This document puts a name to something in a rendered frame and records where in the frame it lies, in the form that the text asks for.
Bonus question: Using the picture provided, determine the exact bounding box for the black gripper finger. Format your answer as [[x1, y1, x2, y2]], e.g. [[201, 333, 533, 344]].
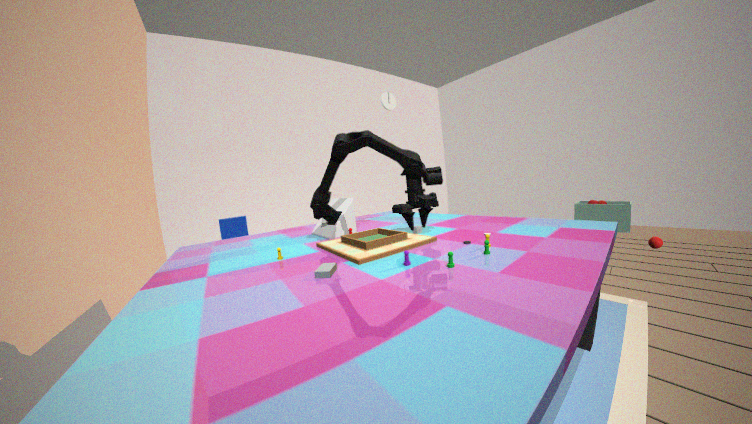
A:
[[418, 208, 434, 228], [399, 212, 415, 231]]

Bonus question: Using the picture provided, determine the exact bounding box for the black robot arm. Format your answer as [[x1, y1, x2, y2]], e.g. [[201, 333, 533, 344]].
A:
[[310, 130, 443, 225]]

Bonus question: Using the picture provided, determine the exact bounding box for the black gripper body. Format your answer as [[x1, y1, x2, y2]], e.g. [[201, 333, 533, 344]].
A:
[[392, 186, 439, 213]]

